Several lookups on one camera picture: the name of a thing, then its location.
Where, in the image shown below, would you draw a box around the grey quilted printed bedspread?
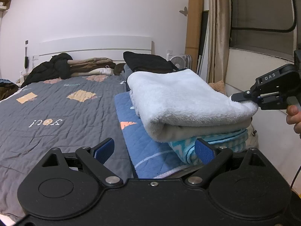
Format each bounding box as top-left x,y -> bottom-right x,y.
0,74 -> 139,224

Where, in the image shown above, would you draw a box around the orange knit cushion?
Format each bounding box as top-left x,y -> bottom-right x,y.
208,80 -> 227,97

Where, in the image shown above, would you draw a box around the white fleece blanket black trim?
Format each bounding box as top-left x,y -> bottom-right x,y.
127,69 -> 259,143

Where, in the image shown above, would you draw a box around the black board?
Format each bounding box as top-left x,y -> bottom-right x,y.
199,11 -> 210,76

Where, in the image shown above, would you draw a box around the teal zigzag towel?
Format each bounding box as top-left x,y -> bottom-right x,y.
168,128 -> 249,164

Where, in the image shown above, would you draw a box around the brown cardboard roll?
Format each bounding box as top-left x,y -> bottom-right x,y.
185,0 -> 204,65

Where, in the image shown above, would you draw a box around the white headboard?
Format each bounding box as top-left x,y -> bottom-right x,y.
39,36 -> 152,64

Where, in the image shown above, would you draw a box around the cream rolled cloth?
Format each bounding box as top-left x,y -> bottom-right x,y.
71,68 -> 113,77

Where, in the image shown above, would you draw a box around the folded beige brown blankets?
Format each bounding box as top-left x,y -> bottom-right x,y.
67,57 -> 116,72

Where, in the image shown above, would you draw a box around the white fan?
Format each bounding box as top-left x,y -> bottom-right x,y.
166,54 -> 192,70

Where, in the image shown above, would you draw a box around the beige curtain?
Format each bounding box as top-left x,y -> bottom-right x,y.
207,0 -> 231,85

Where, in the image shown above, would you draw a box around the row of folded clothes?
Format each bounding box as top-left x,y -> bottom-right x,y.
120,51 -> 189,92

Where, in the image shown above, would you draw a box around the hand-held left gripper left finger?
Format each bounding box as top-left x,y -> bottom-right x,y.
40,138 -> 124,189

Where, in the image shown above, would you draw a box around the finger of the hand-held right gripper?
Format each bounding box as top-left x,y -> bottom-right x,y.
231,90 -> 260,104

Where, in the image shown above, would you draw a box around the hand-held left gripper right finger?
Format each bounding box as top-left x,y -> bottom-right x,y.
185,138 -> 268,189

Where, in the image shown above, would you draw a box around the black puffer jacket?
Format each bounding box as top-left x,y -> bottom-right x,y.
21,53 -> 73,89

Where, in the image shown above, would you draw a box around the window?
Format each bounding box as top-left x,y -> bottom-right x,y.
229,0 -> 301,62

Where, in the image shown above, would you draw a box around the pale grey fleece towel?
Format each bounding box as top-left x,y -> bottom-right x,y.
150,118 -> 252,144

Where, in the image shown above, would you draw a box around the person's right hand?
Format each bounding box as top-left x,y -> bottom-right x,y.
286,105 -> 301,134

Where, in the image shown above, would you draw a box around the dark brown fleece clothing pile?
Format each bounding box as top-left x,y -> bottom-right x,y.
0,83 -> 19,102

